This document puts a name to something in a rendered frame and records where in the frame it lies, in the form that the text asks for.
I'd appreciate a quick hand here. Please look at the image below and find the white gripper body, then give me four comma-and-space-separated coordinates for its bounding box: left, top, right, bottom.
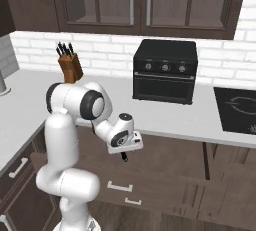
106, 139, 144, 155

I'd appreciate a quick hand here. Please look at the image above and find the black hob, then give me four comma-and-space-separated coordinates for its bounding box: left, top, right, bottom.
213, 86, 256, 136

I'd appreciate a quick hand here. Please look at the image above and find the small white drawer handle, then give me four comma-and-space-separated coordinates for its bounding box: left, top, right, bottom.
124, 197, 143, 206

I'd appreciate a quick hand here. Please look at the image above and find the dark wood corner cupboard door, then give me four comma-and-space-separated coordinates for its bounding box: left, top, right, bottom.
0, 183, 63, 231

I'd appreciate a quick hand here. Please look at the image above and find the dark wood corner drawer front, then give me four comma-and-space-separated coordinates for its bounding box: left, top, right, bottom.
0, 140, 40, 206

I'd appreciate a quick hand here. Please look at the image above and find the black toaster oven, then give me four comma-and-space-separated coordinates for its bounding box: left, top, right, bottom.
132, 38, 199, 106

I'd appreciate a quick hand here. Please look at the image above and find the dark wood base cupboard door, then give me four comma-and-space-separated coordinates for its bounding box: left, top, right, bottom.
205, 142, 256, 224

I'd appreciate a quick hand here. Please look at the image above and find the white corner drawer handle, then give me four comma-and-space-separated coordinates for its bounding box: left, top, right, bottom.
8, 157, 30, 179

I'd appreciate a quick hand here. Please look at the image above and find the plain dark wall cupboard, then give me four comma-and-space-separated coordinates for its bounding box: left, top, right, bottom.
0, 0, 61, 38

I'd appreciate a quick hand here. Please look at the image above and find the large white drawer handle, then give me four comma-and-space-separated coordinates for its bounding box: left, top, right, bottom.
106, 180, 134, 193

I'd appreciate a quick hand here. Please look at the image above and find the brown wooden knife block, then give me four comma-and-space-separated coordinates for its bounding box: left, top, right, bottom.
57, 53, 84, 84

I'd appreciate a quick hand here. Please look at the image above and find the white corner cupboard handle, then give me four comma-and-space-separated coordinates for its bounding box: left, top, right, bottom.
0, 214, 12, 231

